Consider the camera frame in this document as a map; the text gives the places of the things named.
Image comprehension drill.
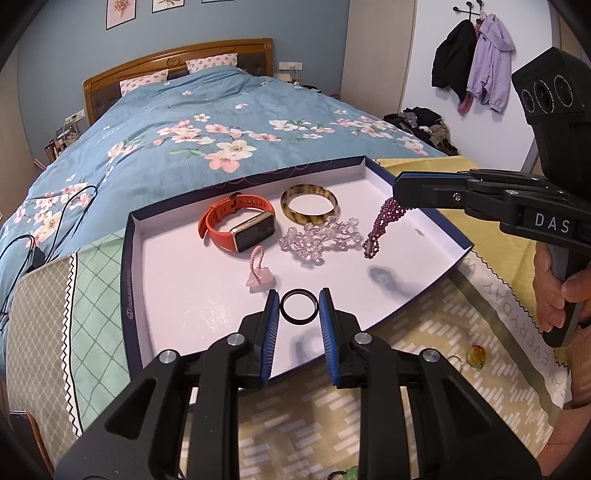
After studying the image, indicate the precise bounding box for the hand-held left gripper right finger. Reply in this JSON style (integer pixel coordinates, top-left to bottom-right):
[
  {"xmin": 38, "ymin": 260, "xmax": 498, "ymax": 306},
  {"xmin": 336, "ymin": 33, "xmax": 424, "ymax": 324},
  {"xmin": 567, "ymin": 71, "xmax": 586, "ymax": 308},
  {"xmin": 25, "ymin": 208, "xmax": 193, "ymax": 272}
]
[{"xmin": 318, "ymin": 288, "xmax": 543, "ymax": 480}]

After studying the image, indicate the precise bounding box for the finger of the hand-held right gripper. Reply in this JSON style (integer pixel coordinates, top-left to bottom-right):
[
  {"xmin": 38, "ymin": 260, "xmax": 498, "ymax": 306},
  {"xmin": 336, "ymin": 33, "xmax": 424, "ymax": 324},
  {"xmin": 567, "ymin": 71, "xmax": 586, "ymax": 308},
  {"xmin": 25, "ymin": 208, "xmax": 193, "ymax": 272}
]
[
  {"xmin": 393, "ymin": 173, "xmax": 525, "ymax": 227},
  {"xmin": 457, "ymin": 167, "xmax": 575, "ymax": 204}
]

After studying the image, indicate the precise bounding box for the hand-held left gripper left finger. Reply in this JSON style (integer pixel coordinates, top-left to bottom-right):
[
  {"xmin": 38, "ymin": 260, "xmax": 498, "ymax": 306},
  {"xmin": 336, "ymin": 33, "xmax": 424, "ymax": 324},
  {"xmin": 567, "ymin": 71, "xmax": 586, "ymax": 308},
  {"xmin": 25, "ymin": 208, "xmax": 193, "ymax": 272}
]
[{"xmin": 54, "ymin": 289, "xmax": 281, "ymax": 480}]

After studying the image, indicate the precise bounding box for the black ring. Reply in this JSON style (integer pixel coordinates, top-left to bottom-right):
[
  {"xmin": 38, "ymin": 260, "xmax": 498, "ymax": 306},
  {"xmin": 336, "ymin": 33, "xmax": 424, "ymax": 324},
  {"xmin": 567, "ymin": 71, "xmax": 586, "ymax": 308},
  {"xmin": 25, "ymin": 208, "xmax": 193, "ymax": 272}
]
[{"xmin": 280, "ymin": 289, "xmax": 320, "ymax": 326}]

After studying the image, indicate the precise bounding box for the pink charm with cord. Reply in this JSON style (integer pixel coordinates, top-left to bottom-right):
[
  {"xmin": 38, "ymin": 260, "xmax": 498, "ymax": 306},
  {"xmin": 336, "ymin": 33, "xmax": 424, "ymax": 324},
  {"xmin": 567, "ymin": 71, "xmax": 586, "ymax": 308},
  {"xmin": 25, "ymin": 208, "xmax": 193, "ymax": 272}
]
[{"xmin": 245, "ymin": 246, "xmax": 274, "ymax": 293}]

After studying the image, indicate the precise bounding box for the purple bead bracelet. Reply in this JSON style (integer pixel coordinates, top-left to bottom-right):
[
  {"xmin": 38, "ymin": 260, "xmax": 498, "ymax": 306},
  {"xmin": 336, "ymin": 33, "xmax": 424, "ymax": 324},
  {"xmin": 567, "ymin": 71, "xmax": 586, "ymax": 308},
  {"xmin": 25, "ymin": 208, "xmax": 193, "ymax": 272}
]
[{"xmin": 362, "ymin": 196, "xmax": 408, "ymax": 260}]

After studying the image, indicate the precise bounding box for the clear crystal bead bracelet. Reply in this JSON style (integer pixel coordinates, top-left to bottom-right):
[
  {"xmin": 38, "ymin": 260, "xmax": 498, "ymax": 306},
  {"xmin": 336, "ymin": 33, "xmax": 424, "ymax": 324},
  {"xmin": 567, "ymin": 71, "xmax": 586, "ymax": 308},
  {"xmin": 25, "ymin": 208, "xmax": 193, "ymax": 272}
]
[{"xmin": 278, "ymin": 217, "xmax": 365, "ymax": 267}]

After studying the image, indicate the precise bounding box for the orange strap smartwatch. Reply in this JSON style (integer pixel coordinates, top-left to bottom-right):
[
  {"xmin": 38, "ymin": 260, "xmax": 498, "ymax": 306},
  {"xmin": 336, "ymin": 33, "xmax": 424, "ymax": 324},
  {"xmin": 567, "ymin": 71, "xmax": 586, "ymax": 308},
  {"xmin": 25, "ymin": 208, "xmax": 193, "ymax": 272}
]
[{"xmin": 198, "ymin": 191, "xmax": 276, "ymax": 253}]

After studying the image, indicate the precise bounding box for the navy shallow cardboard box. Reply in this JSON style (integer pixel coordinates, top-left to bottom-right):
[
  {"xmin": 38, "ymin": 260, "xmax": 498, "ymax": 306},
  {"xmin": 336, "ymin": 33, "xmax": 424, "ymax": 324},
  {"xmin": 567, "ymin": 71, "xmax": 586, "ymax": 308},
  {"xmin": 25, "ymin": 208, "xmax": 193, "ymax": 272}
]
[{"xmin": 121, "ymin": 155, "xmax": 474, "ymax": 381}]

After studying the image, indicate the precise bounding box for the amber tortoiseshell bangle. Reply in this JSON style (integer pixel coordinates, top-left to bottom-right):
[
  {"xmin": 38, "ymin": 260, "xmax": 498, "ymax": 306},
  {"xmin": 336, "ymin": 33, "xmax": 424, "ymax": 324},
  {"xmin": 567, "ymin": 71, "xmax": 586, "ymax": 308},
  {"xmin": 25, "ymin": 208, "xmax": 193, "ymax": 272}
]
[{"xmin": 280, "ymin": 184, "xmax": 340, "ymax": 224}]

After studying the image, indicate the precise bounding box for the yellow gem ring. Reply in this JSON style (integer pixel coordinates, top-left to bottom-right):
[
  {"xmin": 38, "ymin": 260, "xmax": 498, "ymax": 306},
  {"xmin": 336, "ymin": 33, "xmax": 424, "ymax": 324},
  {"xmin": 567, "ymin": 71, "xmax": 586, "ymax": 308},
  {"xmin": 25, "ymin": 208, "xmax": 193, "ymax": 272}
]
[{"xmin": 445, "ymin": 345, "xmax": 488, "ymax": 374}]

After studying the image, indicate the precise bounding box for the person's right forearm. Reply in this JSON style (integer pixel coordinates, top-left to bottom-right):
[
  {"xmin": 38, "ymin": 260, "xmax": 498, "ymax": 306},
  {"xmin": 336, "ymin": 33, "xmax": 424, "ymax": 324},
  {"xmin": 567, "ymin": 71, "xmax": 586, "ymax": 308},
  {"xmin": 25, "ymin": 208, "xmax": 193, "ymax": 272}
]
[{"xmin": 538, "ymin": 339, "xmax": 591, "ymax": 480}]

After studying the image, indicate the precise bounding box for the person's right hand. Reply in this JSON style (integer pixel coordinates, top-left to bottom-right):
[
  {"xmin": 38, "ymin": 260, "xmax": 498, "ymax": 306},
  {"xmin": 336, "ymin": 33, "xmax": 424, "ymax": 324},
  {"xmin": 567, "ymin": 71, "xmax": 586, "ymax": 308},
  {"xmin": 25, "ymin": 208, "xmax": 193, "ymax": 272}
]
[{"xmin": 533, "ymin": 240, "xmax": 591, "ymax": 329}]

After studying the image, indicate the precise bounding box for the purple jacket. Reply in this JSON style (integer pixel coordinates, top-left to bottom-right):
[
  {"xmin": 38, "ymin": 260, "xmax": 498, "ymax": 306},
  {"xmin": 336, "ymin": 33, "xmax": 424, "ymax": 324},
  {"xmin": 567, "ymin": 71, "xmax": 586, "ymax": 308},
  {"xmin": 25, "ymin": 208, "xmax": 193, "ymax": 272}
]
[{"xmin": 465, "ymin": 14, "xmax": 515, "ymax": 114}]

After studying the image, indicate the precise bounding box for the pile of dark clothes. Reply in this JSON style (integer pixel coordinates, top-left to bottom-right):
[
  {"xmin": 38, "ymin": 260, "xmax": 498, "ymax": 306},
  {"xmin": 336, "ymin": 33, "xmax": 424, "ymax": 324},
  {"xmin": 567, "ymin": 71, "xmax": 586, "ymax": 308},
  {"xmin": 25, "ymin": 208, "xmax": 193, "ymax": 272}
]
[{"xmin": 383, "ymin": 107, "xmax": 459, "ymax": 157}]

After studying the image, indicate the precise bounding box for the black jacket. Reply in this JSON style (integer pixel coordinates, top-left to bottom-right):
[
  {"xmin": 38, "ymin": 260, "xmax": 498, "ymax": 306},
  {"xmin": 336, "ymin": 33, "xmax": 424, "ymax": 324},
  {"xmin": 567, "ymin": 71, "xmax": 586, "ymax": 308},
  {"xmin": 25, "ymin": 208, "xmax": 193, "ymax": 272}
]
[{"xmin": 431, "ymin": 19, "xmax": 478, "ymax": 103}]

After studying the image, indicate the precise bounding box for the cluttered bedside table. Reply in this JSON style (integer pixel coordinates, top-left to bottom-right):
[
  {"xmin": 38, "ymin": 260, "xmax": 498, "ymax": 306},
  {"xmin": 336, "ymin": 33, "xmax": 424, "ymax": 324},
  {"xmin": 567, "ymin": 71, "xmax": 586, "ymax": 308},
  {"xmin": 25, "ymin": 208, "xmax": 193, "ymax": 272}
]
[{"xmin": 288, "ymin": 78, "xmax": 340, "ymax": 99}]

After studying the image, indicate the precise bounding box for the pink dotted pillow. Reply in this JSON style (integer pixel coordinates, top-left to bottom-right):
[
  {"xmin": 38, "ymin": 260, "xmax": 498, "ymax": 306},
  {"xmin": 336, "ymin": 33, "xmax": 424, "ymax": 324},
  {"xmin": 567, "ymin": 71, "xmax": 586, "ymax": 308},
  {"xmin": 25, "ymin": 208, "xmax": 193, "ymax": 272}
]
[
  {"xmin": 119, "ymin": 69, "xmax": 169, "ymax": 97},
  {"xmin": 185, "ymin": 54, "xmax": 238, "ymax": 73}
]

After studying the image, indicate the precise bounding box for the bed with blue floral duvet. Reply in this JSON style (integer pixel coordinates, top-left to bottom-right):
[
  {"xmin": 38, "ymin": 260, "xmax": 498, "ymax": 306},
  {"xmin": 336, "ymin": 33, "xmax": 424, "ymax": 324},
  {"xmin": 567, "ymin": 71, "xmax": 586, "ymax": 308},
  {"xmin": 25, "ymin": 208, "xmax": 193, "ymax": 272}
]
[{"xmin": 0, "ymin": 65, "xmax": 446, "ymax": 287}]

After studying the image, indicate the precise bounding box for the cosmetics organizer rack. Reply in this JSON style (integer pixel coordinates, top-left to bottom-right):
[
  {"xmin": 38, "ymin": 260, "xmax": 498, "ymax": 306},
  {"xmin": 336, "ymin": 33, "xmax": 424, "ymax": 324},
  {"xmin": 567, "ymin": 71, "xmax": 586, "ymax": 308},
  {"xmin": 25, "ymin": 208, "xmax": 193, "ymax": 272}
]
[{"xmin": 44, "ymin": 124, "xmax": 79, "ymax": 162}]

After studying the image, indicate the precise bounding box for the wooden bed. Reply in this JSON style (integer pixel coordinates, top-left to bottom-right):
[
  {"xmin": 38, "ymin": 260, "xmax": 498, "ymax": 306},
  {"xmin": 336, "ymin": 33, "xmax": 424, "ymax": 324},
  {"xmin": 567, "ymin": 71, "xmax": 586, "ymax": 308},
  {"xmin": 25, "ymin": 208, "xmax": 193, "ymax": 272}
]
[{"xmin": 83, "ymin": 38, "xmax": 274, "ymax": 125}]

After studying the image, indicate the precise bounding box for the framed pink flower picture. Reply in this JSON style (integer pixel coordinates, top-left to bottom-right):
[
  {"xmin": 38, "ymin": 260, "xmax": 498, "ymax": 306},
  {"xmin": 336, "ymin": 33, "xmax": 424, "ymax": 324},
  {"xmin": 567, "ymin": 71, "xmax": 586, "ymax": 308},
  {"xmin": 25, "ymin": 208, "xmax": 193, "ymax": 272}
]
[{"xmin": 106, "ymin": 0, "xmax": 138, "ymax": 30}]

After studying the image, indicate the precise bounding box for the black wall coat rack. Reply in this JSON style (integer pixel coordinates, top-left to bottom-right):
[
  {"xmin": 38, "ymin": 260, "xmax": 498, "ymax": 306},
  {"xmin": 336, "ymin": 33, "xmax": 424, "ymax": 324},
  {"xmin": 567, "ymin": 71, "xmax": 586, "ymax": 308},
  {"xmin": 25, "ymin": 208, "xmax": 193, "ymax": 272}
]
[{"xmin": 452, "ymin": 2, "xmax": 488, "ymax": 21}]

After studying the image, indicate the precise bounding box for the black cable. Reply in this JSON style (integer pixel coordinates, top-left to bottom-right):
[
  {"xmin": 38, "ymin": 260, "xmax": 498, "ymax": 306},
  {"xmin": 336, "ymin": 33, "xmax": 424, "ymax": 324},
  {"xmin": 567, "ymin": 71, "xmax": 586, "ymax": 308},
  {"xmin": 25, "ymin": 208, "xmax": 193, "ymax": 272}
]
[{"xmin": 0, "ymin": 185, "xmax": 99, "ymax": 333}]

